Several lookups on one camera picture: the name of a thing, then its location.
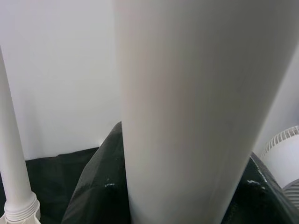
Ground white round standing fan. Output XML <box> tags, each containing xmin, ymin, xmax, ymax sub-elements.
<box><xmin>253</xmin><ymin>125</ymin><xmax>299</xmax><ymax>210</ymax></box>

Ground white plastic table leg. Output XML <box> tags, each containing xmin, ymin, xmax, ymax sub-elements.
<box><xmin>115</xmin><ymin>0</ymin><xmax>299</xmax><ymax>224</ymax></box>
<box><xmin>0</xmin><ymin>45</ymin><xmax>41</xmax><ymax>224</ymax></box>

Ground black fabric table cover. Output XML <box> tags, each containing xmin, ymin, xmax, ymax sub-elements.
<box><xmin>24</xmin><ymin>146</ymin><xmax>127</xmax><ymax>224</ymax></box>

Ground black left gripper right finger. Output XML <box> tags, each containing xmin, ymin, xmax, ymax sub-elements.
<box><xmin>221</xmin><ymin>151</ymin><xmax>299</xmax><ymax>224</ymax></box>

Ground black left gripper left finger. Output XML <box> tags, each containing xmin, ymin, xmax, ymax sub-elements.
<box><xmin>61</xmin><ymin>121</ymin><xmax>131</xmax><ymax>224</ymax></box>

